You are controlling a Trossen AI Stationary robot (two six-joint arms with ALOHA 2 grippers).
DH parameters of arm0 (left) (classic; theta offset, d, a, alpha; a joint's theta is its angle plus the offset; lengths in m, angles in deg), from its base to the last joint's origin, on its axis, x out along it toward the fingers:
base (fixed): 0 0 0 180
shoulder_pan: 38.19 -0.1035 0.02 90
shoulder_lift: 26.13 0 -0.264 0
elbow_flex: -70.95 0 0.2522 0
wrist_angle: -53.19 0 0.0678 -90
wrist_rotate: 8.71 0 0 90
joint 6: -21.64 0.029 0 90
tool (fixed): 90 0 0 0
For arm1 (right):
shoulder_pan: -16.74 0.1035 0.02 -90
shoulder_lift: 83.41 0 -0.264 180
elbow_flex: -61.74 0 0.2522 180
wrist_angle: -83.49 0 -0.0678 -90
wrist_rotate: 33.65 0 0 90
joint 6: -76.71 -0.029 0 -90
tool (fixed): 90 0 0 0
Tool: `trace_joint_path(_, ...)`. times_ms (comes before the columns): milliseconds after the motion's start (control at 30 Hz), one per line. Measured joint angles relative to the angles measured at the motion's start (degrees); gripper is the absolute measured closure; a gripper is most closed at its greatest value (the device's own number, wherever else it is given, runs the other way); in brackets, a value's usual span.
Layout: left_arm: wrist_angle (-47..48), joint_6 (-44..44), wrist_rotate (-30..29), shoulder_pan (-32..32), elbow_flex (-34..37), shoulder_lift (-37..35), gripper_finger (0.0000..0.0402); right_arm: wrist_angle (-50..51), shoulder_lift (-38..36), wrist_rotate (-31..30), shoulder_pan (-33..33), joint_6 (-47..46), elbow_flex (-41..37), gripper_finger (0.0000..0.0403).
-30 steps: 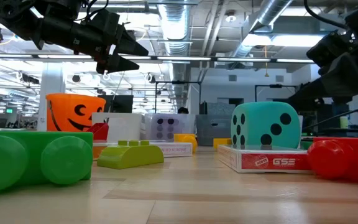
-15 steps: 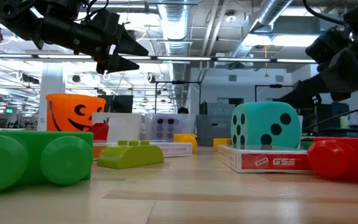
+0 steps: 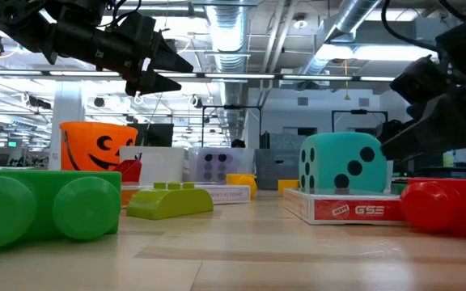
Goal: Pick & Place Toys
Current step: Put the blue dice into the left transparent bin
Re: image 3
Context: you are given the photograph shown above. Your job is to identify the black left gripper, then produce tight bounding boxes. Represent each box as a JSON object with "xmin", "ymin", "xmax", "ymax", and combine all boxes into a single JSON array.
[{"xmin": 40, "ymin": 23, "xmax": 194, "ymax": 98}]

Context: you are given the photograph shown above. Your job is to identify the dark green brick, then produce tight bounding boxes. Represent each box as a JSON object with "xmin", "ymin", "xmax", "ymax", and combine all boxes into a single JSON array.
[{"xmin": 390, "ymin": 181, "xmax": 409, "ymax": 196}]

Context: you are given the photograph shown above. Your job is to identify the large red toy brick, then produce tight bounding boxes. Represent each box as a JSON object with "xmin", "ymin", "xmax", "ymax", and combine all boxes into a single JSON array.
[{"xmin": 399, "ymin": 177, "xmax": 466, "ymax": 242}]

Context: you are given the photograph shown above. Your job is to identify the teal foam die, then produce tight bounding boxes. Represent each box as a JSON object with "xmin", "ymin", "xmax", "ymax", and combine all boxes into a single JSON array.
[{"xmin": 298, "ymin": 131, "xmax": 388, "ymax": 193}]

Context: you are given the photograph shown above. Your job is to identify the pink card deck box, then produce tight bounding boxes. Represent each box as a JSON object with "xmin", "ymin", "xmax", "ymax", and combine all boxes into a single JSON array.
[{"xmin": 282, "ymin": 188, "xmax": 408, "ymax": 226}]

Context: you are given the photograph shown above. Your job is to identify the small red toy brick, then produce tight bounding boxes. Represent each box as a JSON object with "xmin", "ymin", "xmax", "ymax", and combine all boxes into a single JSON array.
[{"xmin": 112, "ymin": 158, "xmax": 143, "ymax": 183}]

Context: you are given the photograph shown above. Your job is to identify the purple foam die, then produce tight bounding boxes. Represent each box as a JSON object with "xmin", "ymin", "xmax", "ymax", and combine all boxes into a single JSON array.
[{"xmin": 197, "ymin": 152, "xmax": 234, "ymax": 183}]

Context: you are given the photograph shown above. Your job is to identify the lime rounded toy brick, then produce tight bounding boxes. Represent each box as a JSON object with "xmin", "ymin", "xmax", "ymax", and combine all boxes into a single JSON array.
[{"xmin": 126, "ymin": 181, "xmax": 214, "ymax": 221}]

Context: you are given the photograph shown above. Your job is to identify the orange-yellow studded brick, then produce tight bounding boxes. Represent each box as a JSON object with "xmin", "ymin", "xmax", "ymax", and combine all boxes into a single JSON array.
[{"xmin": 277, "ymin": 179, "xmax": 301, "ymax": 195}]

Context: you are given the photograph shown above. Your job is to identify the yellow toy brick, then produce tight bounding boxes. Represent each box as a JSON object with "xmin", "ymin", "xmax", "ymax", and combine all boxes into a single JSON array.
[{"xmin": 226, "ymin": 173, "xmax": 258, "ymax": 200}]

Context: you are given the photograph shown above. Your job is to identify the white purple card deck box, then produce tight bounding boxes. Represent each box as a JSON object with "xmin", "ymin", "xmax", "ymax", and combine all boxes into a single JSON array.
[{"xmin": 194, "ymin": 184, "xmax": 252, "ymax": 205}]

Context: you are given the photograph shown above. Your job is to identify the large green toy brick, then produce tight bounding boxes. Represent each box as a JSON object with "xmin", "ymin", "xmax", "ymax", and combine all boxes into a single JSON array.
[{"xmin": 0, "ymin": 169, "xmax": 122, "ymax": 254}]

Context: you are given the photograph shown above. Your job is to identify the dark desk monitors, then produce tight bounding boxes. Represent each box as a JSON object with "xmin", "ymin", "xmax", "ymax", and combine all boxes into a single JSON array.
[{"xmin": 394, "ymin": 149, "xmax": 466, "ymax": 179}]

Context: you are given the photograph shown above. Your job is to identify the clear plastic bin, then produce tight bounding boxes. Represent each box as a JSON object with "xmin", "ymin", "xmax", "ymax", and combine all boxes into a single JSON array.
[
  {"xmin": 187, "ymin": 146, "xmax": 256, "ymax": 191},
  {"xmin": 385, "ymin": 159, "xmax": 396, "ymax": 191}
]

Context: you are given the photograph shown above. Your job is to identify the black monitor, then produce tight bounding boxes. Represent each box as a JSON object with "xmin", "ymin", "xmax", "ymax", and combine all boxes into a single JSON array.
[{"xmin": 129, "ymin": 122, "xmax": 175, "ymax": 148}]

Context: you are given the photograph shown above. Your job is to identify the bright ceiling light panel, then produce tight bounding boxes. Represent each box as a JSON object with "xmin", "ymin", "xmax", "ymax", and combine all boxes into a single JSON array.
[{"xmin": 315, "ymin": 42, "xmax": 438, "ymax": 62}]

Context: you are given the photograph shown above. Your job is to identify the white plastic bin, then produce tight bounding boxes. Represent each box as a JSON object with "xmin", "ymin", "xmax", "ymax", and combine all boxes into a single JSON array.
[{"xmin": 118, "ymin": 145, "xmax": 188, "ymax": 187}]

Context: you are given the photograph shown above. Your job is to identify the white square pillar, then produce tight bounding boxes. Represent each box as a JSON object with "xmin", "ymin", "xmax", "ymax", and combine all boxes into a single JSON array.
[{"xmin": 48, "ymin": 80, "xmax": 87, "ymax": 171}]

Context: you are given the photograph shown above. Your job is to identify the orange pumpkin face bucket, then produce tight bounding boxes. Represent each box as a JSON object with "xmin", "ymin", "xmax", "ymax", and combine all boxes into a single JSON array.
[{"xmin": 59, "ymin": 120, "xmax": 139, "ymax": 171}]

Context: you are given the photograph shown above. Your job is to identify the black track light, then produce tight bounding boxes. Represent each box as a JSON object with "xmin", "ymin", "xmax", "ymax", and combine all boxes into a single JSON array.
[{"xmin": 26, "ymin": 94, "xmax": 53, "ymax": 111}]

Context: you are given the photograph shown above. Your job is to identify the grey plastic bin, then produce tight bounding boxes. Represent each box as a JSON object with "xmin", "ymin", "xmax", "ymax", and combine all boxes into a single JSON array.
[{"xmin": 255, "ymin": 148, "xmax": 302, "ymax": 191}]

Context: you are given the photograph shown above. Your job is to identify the round ceiling detector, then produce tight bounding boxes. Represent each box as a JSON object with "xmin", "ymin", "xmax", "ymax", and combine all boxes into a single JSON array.
[{"xmin": 292, "ymin": 14, "xmax": 309, "ymax": 30}]

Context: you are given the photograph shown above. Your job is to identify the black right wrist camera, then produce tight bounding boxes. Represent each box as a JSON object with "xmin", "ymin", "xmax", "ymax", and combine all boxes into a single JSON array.
[{"xmin": 389, "ymin": 55, "xmax": 451, "ymax": 105}]

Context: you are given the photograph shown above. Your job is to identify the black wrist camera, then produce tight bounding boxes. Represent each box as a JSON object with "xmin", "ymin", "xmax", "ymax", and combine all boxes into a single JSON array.
[
  {"xmin": 109, "ymin": 10, "xmax": 157, "ymax": 44},
  {"xmin": 389, "ymin": 55, "xmax": 451, "ymax": 105}
]

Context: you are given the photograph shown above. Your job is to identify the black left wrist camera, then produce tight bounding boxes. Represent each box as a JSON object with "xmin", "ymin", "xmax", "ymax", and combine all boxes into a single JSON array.
[{"xmin": 109, "ymin": 10, "xmax": 157, "ymax": 44}]

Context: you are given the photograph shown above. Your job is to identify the black frame stand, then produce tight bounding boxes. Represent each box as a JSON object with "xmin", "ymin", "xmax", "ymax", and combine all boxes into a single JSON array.
[
  {"xmin": 201, "ymin": 103, "xmax": 264, "ymax": 150},
  {"xmin": 331, "ymin": 108, "xmax": 390, "ymax": 134}
]

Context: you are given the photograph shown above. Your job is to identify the yellow hanging cord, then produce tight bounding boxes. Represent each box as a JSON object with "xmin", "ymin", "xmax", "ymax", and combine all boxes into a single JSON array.
[{"xmin": 343, "ymin": 59, "xmax": 350, "ymax": 101}]

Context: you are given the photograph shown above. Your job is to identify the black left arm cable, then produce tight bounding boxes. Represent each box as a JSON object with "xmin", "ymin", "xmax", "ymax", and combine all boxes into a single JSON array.
[{"xmin": 105, "ymin": 0, "xmax": 143, "ymax": 29}]

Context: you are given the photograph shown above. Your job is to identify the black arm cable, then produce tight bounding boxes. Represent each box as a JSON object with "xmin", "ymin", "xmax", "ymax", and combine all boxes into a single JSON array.
[
  {"xmin": 380, "ymin": 0, "xmax": 440, "ymax": 53},
  {"xmin": 105, "ymin": 0, "xmax": 143, "ymax": 29}
]

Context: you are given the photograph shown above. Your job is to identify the long ceiling light rail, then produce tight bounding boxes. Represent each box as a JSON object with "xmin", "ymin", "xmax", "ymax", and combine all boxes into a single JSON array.
[{"xmin": 0, "ymin": 69, "xmax": 396, "ymax": 84}]

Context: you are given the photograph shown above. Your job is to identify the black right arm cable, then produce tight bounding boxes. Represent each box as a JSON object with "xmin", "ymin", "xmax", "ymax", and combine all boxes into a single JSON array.
[{"xmin": 380, "ymin": 0, "xmax": 440, "ymax": 53}]

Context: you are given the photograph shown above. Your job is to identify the slanted silver duct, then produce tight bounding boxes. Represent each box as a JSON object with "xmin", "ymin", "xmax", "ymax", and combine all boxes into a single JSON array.
[{"xmin": 299, "ymin": 0, "xmax": 382, "ymax": 78}]

